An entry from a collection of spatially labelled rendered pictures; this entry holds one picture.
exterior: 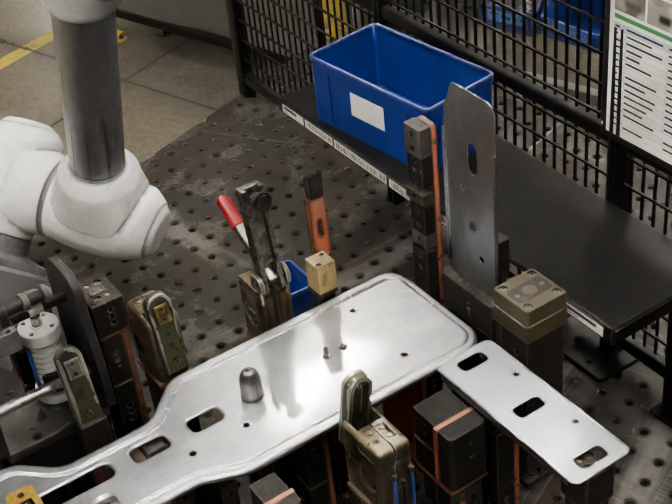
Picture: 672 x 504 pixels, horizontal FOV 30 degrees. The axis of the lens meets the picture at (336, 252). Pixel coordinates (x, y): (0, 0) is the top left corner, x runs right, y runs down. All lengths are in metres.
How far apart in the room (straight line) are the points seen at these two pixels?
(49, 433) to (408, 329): 0.54
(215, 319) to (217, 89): 2.30
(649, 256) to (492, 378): 0.33
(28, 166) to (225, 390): 0.76
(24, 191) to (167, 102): 2.26
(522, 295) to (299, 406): 0.36
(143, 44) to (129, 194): 2.78
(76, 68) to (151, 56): 2.86
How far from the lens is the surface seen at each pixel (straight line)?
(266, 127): 2.96
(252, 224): 1.82
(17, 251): 2.43
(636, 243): 1.97
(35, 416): 1.89
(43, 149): 2.41
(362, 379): 1.61
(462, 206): 1.86
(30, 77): 4.96
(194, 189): 2.78
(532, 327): 1.81
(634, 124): 1.95
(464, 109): 1.76
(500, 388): 1.76
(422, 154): 1.95
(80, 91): 2.11
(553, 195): 2.07
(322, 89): 2.27
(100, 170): 2.24
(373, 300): 1.91
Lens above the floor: 2.20
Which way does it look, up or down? 36 degrees down
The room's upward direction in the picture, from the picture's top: 7 degrees counter-clockwise
